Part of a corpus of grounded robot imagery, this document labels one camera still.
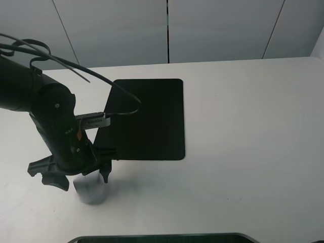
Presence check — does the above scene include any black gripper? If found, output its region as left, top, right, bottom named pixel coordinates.
left=27, top=115, right=116, bottom=191

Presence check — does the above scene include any white wireless computer mouse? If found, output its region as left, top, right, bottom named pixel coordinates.
left=73, top=170, right=105, bottom=204

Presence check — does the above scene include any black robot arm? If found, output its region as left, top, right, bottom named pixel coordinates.
left=1, top=57, right=116, bottom=191

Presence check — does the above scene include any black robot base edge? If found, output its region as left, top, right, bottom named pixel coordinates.
left=69, top=233, right=258, bottom=243

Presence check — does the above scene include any black rectangular mouse pad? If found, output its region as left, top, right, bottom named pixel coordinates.
left=94, top=78, right=185, bottom=160

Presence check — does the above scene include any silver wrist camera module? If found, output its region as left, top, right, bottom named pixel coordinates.
left=75, top=112, right=111, bottom=130

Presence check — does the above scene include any black camera cable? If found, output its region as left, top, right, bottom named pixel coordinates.
left=0, top=33, right=142, bottom=117

